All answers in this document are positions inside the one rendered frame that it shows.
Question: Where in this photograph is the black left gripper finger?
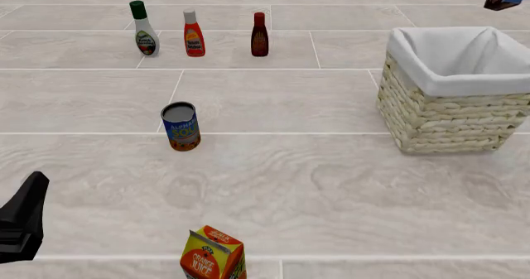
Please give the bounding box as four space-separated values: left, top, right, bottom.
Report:
0 171 51 234

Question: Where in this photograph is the red ketchup bottle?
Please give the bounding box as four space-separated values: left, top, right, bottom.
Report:
182 8 207 58

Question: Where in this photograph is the orange juice carton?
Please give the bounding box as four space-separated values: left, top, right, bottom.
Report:
179 224 248 279

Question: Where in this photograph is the white salad dressing bottle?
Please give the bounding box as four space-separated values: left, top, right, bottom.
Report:
128 0 161 57

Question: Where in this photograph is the woven basket with white liner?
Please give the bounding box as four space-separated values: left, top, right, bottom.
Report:
375 26 530 155

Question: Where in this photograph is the alphabet soup can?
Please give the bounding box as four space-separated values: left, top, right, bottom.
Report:
160 100 202 152

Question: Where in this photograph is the dark red sauce bottle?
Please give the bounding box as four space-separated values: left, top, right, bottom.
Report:
250 12 270 58

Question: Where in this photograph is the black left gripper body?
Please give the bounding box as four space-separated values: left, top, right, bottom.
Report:
0 219 45 264

